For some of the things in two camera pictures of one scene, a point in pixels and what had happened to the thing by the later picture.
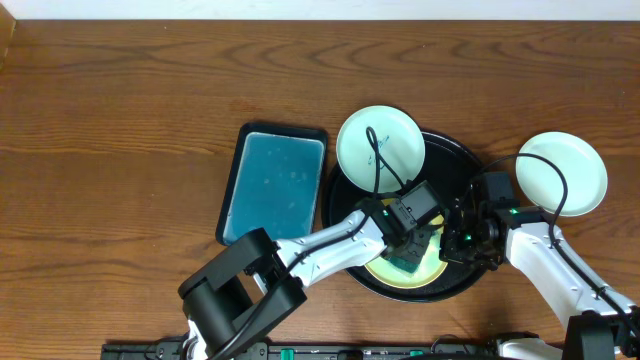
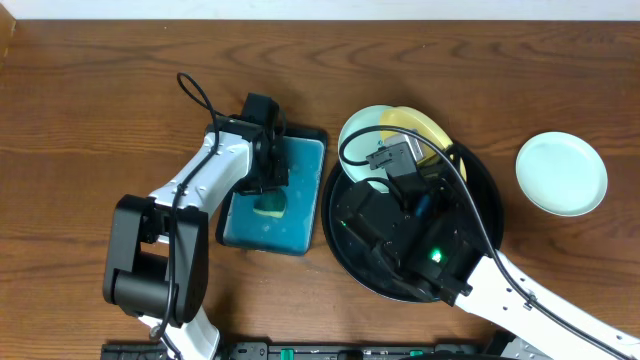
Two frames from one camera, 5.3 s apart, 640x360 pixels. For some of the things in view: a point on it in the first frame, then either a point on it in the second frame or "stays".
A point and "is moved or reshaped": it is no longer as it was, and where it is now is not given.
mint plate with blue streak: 544,186 stays
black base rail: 177,350 stays
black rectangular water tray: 275,182 stays
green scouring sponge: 404,265 is moved or reshaped
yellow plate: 425,272 is moved or reshaped
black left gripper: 415,247 to 270,181
